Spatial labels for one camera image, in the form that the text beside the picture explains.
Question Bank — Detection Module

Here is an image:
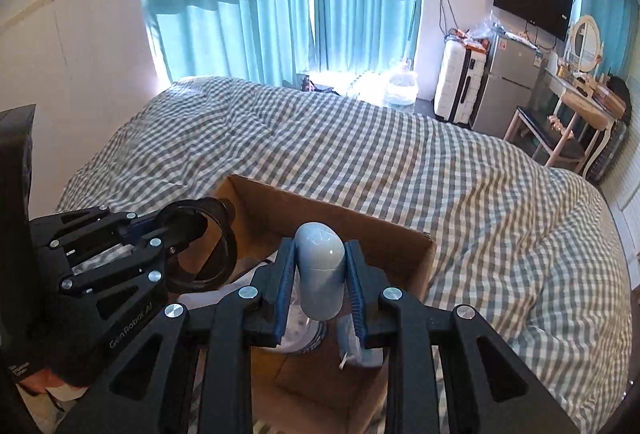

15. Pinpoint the silver small fridge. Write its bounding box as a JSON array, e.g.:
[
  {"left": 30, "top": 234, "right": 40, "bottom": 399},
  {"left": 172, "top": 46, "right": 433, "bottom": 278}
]
[{"left": 472, "top": 34, "right": 546, "bottom": 139}]

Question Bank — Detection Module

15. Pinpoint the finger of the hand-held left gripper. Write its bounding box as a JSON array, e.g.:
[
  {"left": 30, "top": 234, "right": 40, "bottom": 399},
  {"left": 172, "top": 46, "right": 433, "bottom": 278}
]
[
  {"left": 29, "top": 204, "right": 162, "bottom": 261},
  {"left": 59, "top": 236, "right": 177, "bottom": 321}
]

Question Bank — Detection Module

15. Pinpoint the white hard-shell suitcase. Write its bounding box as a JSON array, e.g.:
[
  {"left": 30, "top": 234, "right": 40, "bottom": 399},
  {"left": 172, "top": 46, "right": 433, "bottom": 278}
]
[{"left": 432, "top": 38, "right": 488, "bottom": 125}]

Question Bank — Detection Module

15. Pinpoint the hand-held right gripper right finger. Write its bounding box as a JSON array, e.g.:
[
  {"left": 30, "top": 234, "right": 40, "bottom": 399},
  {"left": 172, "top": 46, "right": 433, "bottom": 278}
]
[{"left": 344, "top": 240, "right": 583, "bottom": 434}]

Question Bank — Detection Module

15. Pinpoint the white oval vanity mirror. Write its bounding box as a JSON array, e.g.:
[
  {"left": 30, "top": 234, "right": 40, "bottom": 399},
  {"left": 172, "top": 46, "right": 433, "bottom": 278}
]
[{"left": 567, "top": 15, "right": 602, "bottom": 74}]

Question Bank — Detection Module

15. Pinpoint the wooden chair black seat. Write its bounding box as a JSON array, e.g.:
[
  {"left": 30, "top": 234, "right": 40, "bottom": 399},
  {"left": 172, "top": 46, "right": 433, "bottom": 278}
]
[{"left": 502, "top": 106, "right": 586, "bottom": 175}]

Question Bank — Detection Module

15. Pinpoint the clear water jug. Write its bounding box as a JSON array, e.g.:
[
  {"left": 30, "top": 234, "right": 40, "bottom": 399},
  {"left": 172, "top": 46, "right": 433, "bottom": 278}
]
[{"left": 382, "top": 58, "right": 420, "bottom": 111}]

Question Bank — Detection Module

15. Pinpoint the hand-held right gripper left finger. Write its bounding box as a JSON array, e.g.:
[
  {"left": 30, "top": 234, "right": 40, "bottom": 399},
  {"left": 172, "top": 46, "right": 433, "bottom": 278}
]
[{"left": 57, "top": 238, "right": 298, "bottom": 434}]

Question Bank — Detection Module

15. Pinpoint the grey white checked blanket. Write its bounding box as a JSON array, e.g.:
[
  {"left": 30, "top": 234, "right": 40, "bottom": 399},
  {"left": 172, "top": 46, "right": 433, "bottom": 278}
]
[{"left": 52, "top": 74, "right": 633, "bottom": 434}]

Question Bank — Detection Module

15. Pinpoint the clear plastic bag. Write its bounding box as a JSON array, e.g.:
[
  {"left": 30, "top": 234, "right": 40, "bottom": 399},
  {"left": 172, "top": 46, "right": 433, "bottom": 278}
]
[
  {"left": 467, "top": 14, "right": 502, "bottom": 45},
  {"left": 277, "top": 284, "right": 328, "bottom": 356}
]

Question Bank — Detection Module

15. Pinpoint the brown cardboard box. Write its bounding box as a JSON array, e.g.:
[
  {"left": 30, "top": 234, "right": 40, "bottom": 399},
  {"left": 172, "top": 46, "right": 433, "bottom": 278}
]
[{"left": 202, "top": 174, "right": 437, "bottom": 434}]

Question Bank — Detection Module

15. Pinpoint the black bag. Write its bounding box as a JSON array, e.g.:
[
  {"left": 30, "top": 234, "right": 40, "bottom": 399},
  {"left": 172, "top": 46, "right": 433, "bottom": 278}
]
[{"left": 602, "top": 74, "right": 632, "bottom": 119}]

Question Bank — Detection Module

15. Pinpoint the orange snack packet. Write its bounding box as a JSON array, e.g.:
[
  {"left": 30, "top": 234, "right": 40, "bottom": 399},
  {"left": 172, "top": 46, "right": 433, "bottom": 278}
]
[{"left": 447, "top": 28, "right": 491, "bottom": 52}]

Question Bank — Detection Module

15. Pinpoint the white dressing table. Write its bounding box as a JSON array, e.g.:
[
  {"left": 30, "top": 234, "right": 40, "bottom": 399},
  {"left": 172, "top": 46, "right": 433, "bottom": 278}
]
[{"left": 542, "top": 66, "right": 618, "bottom": 177}]

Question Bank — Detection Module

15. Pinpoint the dark hard-shell suitcase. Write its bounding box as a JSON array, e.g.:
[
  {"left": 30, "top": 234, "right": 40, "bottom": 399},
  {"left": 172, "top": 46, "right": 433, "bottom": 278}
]
[{"left": 585, "top": 119, "right": 628, "bottom": 185}]

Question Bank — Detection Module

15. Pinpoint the black ring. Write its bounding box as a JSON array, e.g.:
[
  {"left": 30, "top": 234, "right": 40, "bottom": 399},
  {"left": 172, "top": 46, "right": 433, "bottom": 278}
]
[{"left": 157, "top": 196, "right": 238, "bottom": 292}]

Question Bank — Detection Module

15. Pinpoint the white louvred wardrobe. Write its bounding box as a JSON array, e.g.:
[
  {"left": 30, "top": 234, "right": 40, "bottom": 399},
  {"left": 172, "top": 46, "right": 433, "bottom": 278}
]
[{"left": 597, "top": 114, "right": 640, "bottom": 225}]

